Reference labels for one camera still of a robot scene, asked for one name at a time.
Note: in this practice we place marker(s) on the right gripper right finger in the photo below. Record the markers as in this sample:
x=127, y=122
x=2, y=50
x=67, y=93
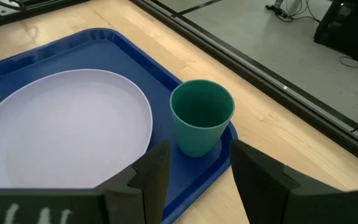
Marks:
x=259, y=193

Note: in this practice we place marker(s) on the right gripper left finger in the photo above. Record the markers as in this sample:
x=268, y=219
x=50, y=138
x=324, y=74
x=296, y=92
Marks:
x=149, y=186

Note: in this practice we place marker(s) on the green plastic cup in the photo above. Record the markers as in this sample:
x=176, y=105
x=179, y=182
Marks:
x=197, y=137

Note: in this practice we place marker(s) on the pale lavender round plate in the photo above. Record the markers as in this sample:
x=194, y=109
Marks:
x=57, y=130

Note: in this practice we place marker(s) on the blue plastic tray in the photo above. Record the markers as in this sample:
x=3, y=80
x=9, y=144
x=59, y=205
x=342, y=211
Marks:
x=104, y=53

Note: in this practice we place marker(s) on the black computer tower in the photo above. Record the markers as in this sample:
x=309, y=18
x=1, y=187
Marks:
x=343, y=31

